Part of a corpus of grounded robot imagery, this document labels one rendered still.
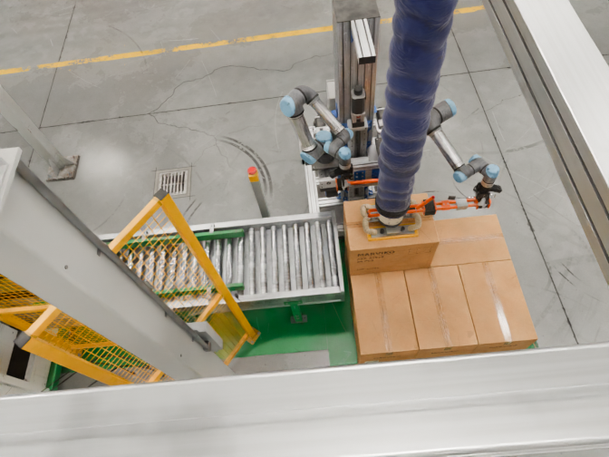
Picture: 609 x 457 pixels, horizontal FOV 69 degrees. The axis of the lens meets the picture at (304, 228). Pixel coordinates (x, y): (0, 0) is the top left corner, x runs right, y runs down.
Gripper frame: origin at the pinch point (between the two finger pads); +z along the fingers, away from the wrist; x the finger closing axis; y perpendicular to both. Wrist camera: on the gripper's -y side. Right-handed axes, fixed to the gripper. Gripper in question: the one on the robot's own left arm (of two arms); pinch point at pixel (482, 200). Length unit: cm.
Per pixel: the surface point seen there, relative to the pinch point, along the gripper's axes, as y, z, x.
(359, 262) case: 84, 32, 20
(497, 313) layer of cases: -7, 53, 60
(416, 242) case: 46, 13, 19
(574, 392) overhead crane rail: 87, -213, 150
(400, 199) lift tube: 59, -30, 11
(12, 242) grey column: 168, -183, 110
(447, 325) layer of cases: 28, 53, 66
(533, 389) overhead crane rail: 91, -213, 150
